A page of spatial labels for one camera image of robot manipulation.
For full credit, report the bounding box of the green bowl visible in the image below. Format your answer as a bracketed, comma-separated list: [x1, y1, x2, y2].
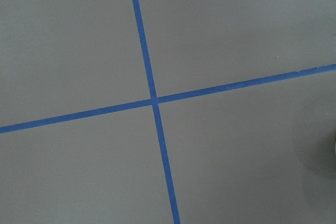
[333, 140, 336, 156]

